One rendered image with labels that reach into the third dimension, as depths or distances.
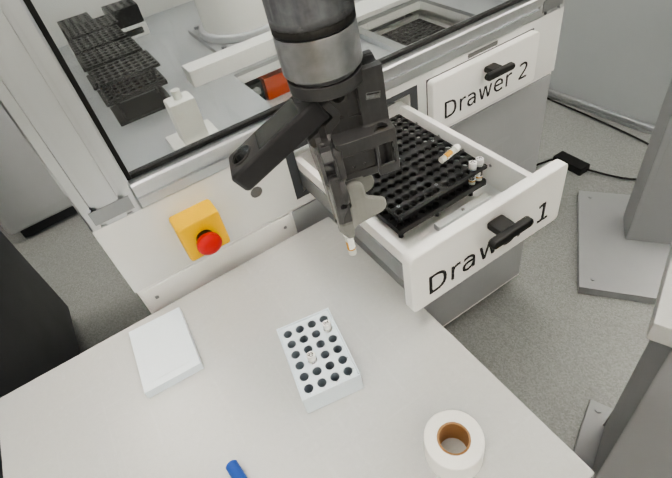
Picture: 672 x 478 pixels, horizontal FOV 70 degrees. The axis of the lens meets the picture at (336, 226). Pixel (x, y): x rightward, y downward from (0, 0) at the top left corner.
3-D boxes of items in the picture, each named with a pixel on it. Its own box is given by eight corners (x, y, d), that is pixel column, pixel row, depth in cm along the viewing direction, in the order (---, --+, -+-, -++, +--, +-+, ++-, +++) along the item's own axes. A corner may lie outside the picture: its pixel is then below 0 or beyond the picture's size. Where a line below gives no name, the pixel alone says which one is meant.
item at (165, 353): (204, 368, 72) (200, 362, 71) (148, 398, 70) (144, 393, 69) (182, 312, 81) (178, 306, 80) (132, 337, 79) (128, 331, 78)
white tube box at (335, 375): (364, 388, 66) (360, 374, 64) (307, 414, 65) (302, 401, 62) (332, 321, 75) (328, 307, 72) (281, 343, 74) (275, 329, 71)
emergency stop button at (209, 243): (227, 249, 77) (219, 231, 74) (204, 261, 76) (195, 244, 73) (220, 239, 79) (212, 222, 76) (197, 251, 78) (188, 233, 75)
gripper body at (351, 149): (402, 175, 50) (389, 69, 42) (324, 201, 50) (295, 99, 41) (378, 138, 56) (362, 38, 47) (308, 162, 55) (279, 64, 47)
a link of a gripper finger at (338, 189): (356, 228, 52) (341, 162, 46) (343, 233, 52) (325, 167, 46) (345, 204, 55) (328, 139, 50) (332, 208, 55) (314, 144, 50)
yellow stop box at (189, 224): (233, 244, 80) (219, 212, 75) (193, 265, 78) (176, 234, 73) (222, 228, 83) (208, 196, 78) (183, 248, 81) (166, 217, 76)
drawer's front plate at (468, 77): (534, 79, 106) (540, 30, 99) (433, 133, 97) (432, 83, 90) (527, 77, 107) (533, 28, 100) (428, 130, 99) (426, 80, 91)
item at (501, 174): (541, 210, 75) (547, 179, 71) (414, 293, 67) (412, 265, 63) (387, 117, 102) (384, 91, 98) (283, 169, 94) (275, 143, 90)
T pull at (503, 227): (534, 225, 64) (535, 217, 63) (493, 252, 62) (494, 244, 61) (513, 212, 67) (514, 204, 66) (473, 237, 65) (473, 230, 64)
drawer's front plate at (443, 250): (557, 218, 75) (569, 161, 68) (413, 314, 67) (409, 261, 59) (547, 212, 77) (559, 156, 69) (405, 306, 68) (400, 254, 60)
